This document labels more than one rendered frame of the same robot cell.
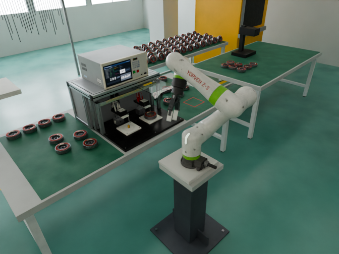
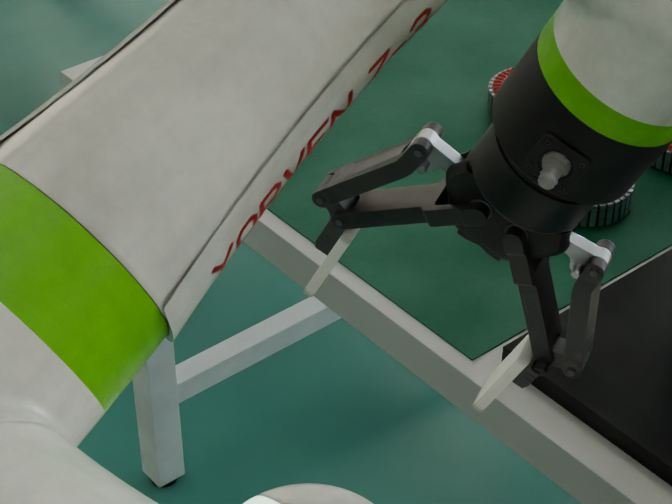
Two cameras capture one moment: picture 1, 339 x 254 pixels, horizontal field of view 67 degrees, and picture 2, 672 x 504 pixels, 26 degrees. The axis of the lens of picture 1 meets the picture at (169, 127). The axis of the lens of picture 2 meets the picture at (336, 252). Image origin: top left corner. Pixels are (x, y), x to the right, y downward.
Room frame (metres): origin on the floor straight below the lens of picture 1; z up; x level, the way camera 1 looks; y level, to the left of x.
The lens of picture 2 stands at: (1.43, -0.76, 1.71)
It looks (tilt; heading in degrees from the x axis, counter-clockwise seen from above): 37 degrees down; 94
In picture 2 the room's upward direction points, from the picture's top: straight up
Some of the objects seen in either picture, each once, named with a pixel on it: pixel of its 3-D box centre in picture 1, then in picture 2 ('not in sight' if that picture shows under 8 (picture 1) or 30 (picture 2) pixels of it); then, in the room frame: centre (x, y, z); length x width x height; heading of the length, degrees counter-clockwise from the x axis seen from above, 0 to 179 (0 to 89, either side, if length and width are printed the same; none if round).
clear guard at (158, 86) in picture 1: (154, 88); not in sight; (2.03, 0.12, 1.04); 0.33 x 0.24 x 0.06; 43
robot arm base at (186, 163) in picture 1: (198, 161); not in sight; (1.33, -0.19, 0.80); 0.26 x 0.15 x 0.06; 51
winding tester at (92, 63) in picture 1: (113, 64); not in sight; (2.14, 0.47, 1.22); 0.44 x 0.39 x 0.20; 133
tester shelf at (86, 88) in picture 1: (114, 79); not in sight; (2.13, 0.47, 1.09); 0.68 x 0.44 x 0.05; 133
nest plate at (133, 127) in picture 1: (128, 128); not in sight; (1.82, 0.34, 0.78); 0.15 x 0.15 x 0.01; 43
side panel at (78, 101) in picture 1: (80, 107); not in sight; (1.97, 0.77, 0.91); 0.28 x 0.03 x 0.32; 43
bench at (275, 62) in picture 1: (255, 82); not in sight; (3.67, -1.34, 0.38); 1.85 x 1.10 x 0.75; 133
